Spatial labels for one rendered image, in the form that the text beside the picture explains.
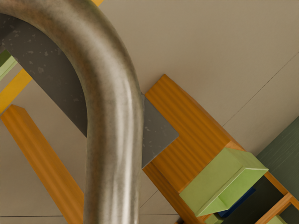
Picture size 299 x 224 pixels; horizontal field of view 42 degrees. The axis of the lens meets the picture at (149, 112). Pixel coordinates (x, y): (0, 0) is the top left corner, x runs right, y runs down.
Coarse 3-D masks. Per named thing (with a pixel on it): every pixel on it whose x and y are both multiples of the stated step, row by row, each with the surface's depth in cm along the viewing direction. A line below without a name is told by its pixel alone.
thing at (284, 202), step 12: (276, 180) 531; (252, 192) 584; (288, 192) 517; (240, 204) 586; (276, 204) 519; (288, 204) 539; (204, 216) 553; (216, 216) 565; (264, 216) 522; (276, 216) 524
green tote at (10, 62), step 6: (0, 54) 36; (6, 54) 35; (0, 60) 35; (6, 60) 35; (12, 60) 35; (0, 66) 35; (6, 66) 35; (12, 66) 36; (0, 72) 36; (6, 72) 36; (0, 78) 36
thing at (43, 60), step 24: (0, 24) 24; (24, 24) 24; (0, 48) 25; (24, 48) 24; (48, 48) 24; (48, 72) 24; (72, 72) 24; (72, 96) 24; (144, 96) 23; (72, 120) 25; (144, 120) 25; (144, 144) 25; (168, 144) 25
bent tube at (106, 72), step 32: (0, 0) 20; (32, 0) 20; (64, 0) 20; (64, 32) 20; (96, 32) 20; (96, 64) 20; (128, 64) 20; (96, 96) 20; (128, 96) 20; (96, 128) 20; (128, 128) 20; (96, 160) 20; (128, 160) 20; (96, 192) 20; (128, 192) 20
